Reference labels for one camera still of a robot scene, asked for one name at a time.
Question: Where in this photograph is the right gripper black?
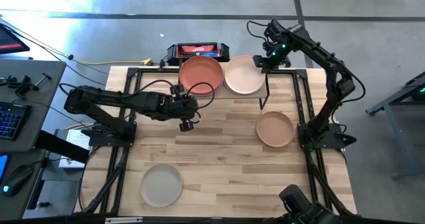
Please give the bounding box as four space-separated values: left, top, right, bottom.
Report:
254 34 295 69

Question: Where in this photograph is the pale peach plate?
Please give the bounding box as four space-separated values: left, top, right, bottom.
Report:
224 55 266 95

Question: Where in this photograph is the pink-red plate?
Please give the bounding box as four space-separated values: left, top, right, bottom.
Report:
179 55 224 96

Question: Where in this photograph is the terracotta plate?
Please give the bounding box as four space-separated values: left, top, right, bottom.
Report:
256 110 295 148

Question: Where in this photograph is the light grey plate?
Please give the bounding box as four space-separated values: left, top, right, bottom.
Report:
140 163 184 209

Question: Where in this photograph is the wooden shelf with black legs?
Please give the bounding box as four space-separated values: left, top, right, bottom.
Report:
177 62 270 111

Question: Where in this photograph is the red and black tool case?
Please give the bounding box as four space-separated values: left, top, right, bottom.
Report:
167 41 230 65

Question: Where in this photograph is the white paper sheet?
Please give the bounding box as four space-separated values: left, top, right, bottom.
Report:
58 129 91 169

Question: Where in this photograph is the grey metal stand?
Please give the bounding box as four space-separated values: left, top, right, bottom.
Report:
365 71 425 177

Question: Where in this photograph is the black diagonal beam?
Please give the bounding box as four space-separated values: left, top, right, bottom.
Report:
34 130 90 165

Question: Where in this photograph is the grey side desk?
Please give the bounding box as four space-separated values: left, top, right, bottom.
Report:
0 58 67 220

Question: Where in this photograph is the black clamp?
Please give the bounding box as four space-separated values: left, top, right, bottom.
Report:
5 74 36 98

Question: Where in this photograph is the black backlit keyboard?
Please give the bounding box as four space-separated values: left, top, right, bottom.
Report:
0 100 33 142

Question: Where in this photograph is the black computer mouse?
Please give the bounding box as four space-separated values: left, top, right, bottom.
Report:
2 164 35 198

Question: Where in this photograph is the desk monitor with red screen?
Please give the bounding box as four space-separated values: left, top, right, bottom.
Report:
0 23 31 55

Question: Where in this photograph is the blue-lit phone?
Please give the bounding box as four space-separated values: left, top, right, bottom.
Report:
0 154 9 184

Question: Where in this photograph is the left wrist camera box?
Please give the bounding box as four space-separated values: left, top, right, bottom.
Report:
178 118 195 132

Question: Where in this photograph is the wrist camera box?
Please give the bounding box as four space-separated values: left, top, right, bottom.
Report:
178 118 195 132
264 19 283 39

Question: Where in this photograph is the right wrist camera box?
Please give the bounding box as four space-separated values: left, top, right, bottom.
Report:
264 19 283 39

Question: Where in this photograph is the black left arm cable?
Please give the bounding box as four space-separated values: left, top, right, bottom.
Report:
58 79 216 124

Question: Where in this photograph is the yellow floor cable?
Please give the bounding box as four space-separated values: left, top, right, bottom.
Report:
71 58 153 67

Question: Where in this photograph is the black aluminium table frame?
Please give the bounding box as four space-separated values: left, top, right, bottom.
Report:
74 66 358 218

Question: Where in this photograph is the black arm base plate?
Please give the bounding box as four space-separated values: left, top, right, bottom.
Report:
88 121 137 148
297 122 358 150

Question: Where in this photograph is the black front rail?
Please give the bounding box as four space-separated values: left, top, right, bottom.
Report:
0 213 425 224

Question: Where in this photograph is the black floor cable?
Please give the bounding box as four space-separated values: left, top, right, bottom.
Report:
0 16 110 85

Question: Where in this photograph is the silver rail bracket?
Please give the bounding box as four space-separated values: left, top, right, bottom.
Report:
105 217 143 224

